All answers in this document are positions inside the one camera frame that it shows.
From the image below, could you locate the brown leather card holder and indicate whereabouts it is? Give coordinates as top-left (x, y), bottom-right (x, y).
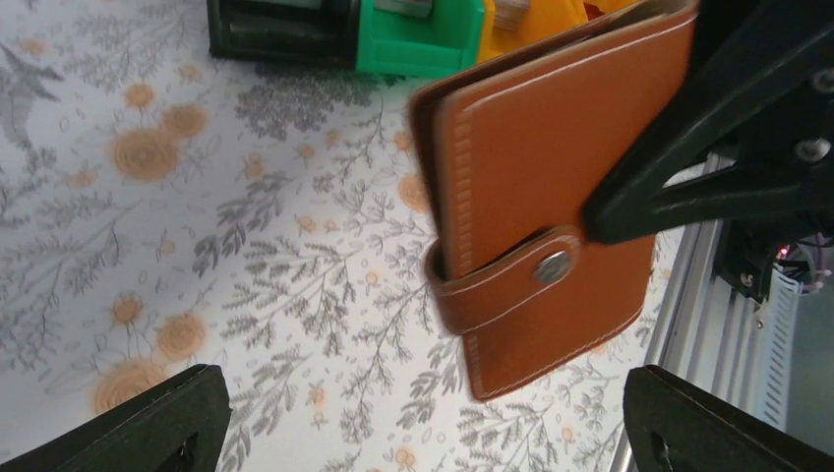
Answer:
top-left (408, 1), bottom-right (697, 402)

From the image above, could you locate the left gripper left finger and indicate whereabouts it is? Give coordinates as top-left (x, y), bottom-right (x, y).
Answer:
top-left (1, 364), bottom-right (231, 472)

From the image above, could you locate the green storage bin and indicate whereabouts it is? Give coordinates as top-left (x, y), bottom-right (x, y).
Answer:
top-left (355, 0), bottom-right (486, 79)

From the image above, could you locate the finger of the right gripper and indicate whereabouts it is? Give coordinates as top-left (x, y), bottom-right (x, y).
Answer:
top-left (582, 1), bottom-right (833, 245)

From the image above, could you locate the floral table mat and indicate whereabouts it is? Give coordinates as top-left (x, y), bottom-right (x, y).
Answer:
top-left (1, 1), bottom-right (682, 471)

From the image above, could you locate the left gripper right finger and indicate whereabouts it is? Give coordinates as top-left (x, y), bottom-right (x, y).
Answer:
top-left (624, 365), bottom-right (833, 472)

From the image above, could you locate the orange storage bin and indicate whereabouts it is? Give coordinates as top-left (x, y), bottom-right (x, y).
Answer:
top-left (476, 0), bottom-right (634, 64)

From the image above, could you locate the black storage bin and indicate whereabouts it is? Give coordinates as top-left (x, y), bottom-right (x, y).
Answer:
top-left (207, 1), bottom-right (360, 70)

